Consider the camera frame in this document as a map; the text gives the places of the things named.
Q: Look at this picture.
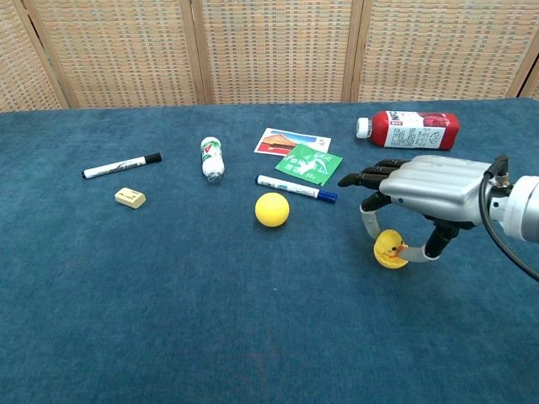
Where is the printed postcard with red building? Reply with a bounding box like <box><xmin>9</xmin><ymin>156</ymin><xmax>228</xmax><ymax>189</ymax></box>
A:
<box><xmin>253</xmin><ymin>127</ymin><xmax>332</xmax><ymax>157</ymax></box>

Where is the yellow scalloped plastic cap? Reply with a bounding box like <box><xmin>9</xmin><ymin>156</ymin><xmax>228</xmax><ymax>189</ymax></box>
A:
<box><xmin>374</xmin><ymin>250</ymin><xmax>409</xmax><ymax>270</ymax></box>

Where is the small clear green-label bottle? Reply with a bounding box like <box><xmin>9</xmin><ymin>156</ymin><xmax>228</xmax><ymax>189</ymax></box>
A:
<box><xmin>200</xmin><ymin>136</ymin><xmax>226</xmax><ymax>183</ymax></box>

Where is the blue plush table cloth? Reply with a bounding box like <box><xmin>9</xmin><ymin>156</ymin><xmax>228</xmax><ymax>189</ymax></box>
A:
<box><xmin>0</xmin><ymin>97</ymin><xmax>539</xmax><ymax>404</ymax></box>

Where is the cream rectangular eraser block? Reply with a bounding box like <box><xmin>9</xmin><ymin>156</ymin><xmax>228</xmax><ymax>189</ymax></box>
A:
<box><xmin>114</xmin><ymin>187</ymin><xmax>147</xmax><ymax>209</ymax></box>

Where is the blue capped whiteboard marker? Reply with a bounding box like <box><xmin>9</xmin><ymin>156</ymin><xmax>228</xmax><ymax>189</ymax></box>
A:
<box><xmin>254</xmin><ymin>174</ymin><xmax>339</xmax><ymax>205</ymax></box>

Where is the red juice bottle white cap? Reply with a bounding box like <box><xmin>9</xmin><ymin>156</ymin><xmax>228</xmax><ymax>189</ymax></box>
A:
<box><xmin>356</xmin><ymin>110</ymin><xmax>462</xmax><ymax>152</ymax></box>

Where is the woven wooden folding screen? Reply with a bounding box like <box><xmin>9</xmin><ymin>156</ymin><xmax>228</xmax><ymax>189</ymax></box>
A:
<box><xmin>0</xmin><ymin>0</ymin><xmax>539</xmax><ymax>113</ymax></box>

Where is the black capped whiteboard marker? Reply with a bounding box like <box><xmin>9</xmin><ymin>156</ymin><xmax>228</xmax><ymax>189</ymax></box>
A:
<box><xmin>82</xmin><ymin>151</ymin><xmax>163</xmax><ymax>180</ymax></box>

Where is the yellow rubber duck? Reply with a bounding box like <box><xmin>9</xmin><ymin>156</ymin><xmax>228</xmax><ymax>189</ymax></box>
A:
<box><xmin>373</xmin><ymin>228</ymin><xmax>410</xmax><ymax>260</ymax></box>

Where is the green square sachet packet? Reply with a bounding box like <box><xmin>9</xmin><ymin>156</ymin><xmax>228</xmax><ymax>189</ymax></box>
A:
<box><xmin>274</xmin><ymin>143</ymin><xmax>344</xmax><ymax>187</ymax></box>

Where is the yellow ball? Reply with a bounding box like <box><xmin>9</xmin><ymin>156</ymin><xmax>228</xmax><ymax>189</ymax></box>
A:
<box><xmin>254</xmin><ymin>192</ymin><xmax>291</xmax><ymax>229</ymax></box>

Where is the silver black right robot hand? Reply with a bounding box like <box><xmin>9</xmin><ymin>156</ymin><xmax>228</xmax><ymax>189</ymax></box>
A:
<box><xmin>337</xmin><ymin>154</ymin><xmax>494</xmax><ymax>263</ymax></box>

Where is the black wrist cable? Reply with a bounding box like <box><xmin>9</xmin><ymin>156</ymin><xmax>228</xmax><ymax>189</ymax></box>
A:
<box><xmin>478</xmin><ymin>155</ymin><xmax>539</xmax><ymax>283</ymax></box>

